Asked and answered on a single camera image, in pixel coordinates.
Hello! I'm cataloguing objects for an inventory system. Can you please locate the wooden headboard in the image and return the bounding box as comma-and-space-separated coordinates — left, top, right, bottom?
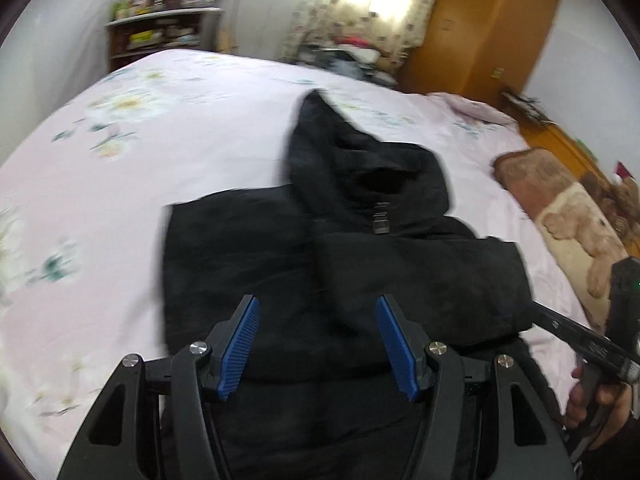
500, 89, 640, 211

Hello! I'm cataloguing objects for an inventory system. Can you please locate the person's right forearm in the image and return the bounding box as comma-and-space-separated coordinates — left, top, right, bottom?
570, 402, 640, 480

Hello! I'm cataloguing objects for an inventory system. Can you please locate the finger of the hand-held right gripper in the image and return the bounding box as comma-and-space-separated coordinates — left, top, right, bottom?
530, 301, 640, 383

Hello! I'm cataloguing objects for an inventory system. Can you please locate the dark wooden shelf unit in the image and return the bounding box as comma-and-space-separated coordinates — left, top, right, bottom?
105, 7, 223, 73

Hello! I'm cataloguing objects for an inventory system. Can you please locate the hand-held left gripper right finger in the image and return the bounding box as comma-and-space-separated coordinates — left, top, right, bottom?
375, 295, 577, 480

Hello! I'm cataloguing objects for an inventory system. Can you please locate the wooden wardrobe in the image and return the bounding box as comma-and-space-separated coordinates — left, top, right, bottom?
400, 0, 562, 108

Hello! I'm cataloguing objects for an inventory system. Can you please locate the bed with floral pink sheet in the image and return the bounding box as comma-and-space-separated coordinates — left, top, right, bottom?
0, 49, 608, 480

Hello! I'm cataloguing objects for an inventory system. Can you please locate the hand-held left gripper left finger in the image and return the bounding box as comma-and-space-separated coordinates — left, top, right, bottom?
56, 294, 262, 480

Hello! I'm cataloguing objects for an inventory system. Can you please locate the person's right hand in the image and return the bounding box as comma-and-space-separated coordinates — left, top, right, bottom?
565, 364, 637, 442

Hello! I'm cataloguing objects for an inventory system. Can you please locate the pile of clothes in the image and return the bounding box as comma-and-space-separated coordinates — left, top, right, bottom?
295, 35, 411, 92

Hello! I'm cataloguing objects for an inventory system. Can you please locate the patterned curtain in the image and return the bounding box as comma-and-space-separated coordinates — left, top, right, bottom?
282, 0, 451, 66

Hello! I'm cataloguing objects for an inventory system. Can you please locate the brown teddy bear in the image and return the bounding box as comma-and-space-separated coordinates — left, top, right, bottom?
582, 175, 640, 256

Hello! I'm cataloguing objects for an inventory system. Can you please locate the bear print pillow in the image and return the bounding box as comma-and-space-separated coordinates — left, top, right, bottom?
492, 147, 632, 328

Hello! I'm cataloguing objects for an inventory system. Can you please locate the black hooded jacket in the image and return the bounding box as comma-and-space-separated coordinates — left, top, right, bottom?
161, 89, 567, 480

